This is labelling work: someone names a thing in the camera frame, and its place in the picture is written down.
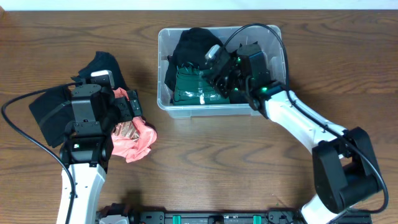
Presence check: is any pink printed shirt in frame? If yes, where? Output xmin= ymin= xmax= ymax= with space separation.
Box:
xmin=110 ymin=86 xmax=158 ymax=164

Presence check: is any dark navy garment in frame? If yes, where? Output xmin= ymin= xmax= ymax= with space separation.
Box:
xmin=71 ymin=51 xmax=129 ymax=90

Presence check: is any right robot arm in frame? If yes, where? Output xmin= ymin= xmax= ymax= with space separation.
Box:
xmin=204 ymin=44 xmax=386 ymax=223

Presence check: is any black garment with strap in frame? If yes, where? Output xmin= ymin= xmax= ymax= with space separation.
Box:
xmin=29 ymin=87 xmax=75 ymax=148

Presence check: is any clear plastic storage bin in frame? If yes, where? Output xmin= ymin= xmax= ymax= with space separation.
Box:
xmin=157 ymin=26 xmax=285 ymax=119

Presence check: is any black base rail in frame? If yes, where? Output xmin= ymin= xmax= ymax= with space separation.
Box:
xmin=95 ymin=203 xmax=373 ymax=224

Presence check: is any large black garment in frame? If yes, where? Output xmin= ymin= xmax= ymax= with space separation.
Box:
xmin=163 ymin=27 xmax=268 ymax=105

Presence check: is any dark green garment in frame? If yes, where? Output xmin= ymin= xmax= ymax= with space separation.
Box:
xmin=172 ymin=62 xmax=230 ymax=106

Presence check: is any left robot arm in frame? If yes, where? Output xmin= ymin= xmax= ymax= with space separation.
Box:
xmin=57 ymin=75 xmax=142 ymax=223

